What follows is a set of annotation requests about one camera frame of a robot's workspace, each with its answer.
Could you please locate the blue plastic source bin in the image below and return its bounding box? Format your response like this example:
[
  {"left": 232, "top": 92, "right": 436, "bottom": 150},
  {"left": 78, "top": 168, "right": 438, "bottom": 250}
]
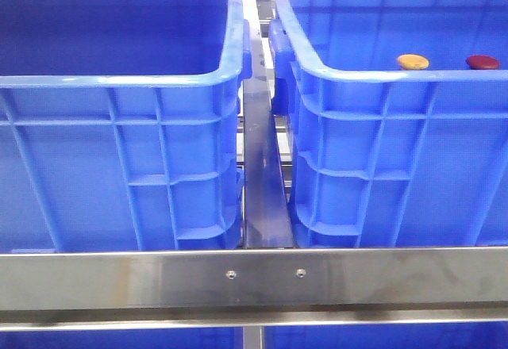
[{"left": 1, "top": 0, "right": 252, "bottom": 254}]

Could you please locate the blue plastic bin left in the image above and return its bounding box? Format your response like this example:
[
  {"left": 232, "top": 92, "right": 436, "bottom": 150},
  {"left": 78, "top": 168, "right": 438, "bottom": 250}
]
[{"left": 271, "top": 0, "right": 507, "bottom": 247}]

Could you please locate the blue bin lower shelf right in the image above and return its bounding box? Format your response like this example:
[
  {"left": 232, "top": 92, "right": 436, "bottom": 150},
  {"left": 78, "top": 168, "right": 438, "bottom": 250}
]
[{"left": 265, "top": 322, "right": 507, "bottom": 349}]

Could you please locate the yellow mushroom push button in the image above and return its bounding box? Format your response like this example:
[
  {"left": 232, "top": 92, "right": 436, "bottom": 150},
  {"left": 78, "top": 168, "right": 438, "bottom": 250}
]
[{"left": 397, "top": 53, "right": 429, "bottom": 71}]

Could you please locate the blue bin shelf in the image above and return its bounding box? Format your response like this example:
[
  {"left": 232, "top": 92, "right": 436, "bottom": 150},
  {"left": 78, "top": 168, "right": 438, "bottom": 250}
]
[
  {"left": 265, "top": 322, "right": 507, "bottom": 349},
  {"left": 1, "top": 328, "right": 243, "bottom": 348}
]

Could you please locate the blue bin lower shelf left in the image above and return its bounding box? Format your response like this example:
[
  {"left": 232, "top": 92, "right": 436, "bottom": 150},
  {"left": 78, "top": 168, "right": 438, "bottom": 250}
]
[{"left": 1, "top": 328, "right": 243, "bottom": 348}]

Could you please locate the steel rack front rail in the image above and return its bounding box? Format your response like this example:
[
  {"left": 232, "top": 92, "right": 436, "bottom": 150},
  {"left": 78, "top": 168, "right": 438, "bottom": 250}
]
[{"left": 1, "top": 247, "right": 507, "bottom": 331}]

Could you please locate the red mushroom push button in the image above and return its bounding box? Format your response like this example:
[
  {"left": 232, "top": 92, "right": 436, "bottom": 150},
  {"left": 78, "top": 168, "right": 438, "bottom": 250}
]
[{"left": 466, "top": 55, "right": 501, "bottom": 70}]

